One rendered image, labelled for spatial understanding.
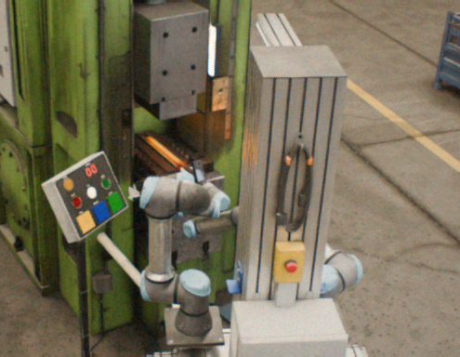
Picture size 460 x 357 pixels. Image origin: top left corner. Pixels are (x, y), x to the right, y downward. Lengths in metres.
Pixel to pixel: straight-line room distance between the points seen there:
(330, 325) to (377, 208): 3.10
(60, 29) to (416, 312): 2.51
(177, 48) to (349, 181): 2.62
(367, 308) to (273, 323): 2.19
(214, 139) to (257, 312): 1.66
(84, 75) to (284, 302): 1.51
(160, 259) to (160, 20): 1.10
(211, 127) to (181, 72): 0.51
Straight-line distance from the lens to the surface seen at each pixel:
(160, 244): 3.05
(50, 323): 4.62
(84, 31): 3.64
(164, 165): 4.02
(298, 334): 2.67
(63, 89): 4.12
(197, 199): 2.93
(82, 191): 3.58
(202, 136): 4.22
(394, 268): 5.21
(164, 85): 3.75
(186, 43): 3.74
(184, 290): 3.15
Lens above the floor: 2.94
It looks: 29 degrees down
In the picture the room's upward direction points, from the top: 1 degrees clockwise
